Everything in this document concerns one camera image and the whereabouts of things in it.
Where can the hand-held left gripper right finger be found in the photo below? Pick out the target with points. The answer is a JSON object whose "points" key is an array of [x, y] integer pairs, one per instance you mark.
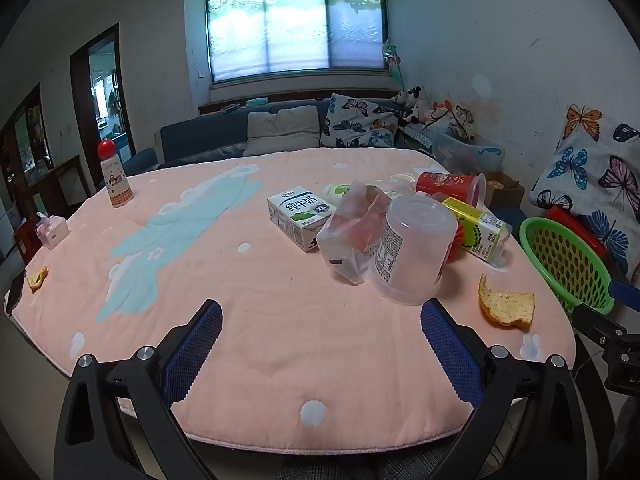
{"points": [[450, 355]]}

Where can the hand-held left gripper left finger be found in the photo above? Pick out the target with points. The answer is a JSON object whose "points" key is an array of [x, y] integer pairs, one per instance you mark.
{"points": [[197, 345]]}

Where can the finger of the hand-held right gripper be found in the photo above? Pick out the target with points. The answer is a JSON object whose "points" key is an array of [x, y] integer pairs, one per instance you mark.
{"points": [[626, 291], [600, 324]]}

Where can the green plastic basket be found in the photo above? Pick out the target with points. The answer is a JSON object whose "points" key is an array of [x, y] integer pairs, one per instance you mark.
{"points": [[570, 265]]}

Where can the bread slice piece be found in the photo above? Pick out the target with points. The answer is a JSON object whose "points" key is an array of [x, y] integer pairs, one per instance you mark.
{"points": [[505, 305]]}

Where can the red plastic basket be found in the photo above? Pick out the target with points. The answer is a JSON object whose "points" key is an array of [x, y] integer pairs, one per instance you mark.
{"points": [[575, 222]]}

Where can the red spiky wrapper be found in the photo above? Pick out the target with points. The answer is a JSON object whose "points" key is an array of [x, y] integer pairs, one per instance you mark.
{"points": [[457, 247]]}

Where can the clear plastic tub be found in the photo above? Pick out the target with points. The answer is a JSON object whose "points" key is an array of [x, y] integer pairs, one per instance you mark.
{"points": [[410, 250]]}

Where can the large butterfly print cushion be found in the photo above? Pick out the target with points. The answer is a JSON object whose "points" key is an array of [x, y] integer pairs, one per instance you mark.
{"points": [[590, 170]]}

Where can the yellow green juice box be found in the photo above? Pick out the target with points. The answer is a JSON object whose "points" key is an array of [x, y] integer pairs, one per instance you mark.
{"points": [[482, 232]]}

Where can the clear plastic bag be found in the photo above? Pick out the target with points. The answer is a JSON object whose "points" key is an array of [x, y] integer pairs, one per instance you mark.
{"points": [[350, 240]]}

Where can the cardboard box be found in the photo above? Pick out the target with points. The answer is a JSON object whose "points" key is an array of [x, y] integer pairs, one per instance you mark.
{"points": [[505, 187]]}

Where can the white milk carton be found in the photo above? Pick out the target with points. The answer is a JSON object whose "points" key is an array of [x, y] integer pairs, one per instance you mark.
{"points": [[295, 215]]}

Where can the red plastic cup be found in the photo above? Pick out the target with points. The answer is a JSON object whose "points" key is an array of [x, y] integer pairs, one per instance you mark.
{"points": [[447, 185]]}

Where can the small bread piece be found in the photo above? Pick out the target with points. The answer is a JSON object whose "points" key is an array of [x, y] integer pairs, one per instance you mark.
{"points": [[37, 279]]}

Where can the bottle with red round cap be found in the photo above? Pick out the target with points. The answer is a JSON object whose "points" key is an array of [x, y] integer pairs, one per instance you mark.
{"points": [[116, 182]]}

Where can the pink tissue box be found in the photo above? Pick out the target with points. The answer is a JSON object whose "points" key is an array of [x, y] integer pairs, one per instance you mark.
{"points": [[52, 232]]}

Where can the dark phone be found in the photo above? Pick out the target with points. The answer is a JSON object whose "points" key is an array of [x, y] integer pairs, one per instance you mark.
{"points": [[14, 294]]}

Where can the clear storage bin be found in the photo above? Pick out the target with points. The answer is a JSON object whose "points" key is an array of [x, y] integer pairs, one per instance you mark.
{"points": [[467, 152]]}

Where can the wooden chair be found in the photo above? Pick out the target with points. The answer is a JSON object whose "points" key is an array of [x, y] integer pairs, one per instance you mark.
{"points": [[67, 185]]}

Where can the blue sofa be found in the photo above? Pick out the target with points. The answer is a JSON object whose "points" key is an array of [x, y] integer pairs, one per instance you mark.
{"points": [[200, 135]]}

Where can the beige pillow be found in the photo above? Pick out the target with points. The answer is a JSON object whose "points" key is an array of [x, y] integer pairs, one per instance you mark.
{"points": [[282, 130]]}

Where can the pile of plush toys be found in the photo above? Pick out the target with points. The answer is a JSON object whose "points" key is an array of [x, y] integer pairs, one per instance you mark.
{"points": [[450, 117]]}

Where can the butterfly print pillow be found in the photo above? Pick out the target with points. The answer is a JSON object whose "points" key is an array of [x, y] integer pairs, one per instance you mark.
{"points": [[357, 120]]}

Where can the cow plush toy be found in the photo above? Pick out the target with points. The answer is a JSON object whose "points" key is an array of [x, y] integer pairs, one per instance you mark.
{"points": [[412, 102]]}

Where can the dark wooden cabinet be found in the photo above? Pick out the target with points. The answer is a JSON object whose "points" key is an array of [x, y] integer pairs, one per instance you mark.
{"points": [[25, 150]]}

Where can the pinwheel toy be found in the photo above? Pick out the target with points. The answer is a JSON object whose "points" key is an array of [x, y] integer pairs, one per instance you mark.
{"points": [[394, 60]]}

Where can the window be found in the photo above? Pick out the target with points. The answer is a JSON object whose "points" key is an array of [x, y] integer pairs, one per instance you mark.
{"points": [[295, 25]]}

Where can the dark wooden door frame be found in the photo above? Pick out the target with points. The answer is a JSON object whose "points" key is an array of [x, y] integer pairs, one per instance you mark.
{"points": [[80, 110]]}

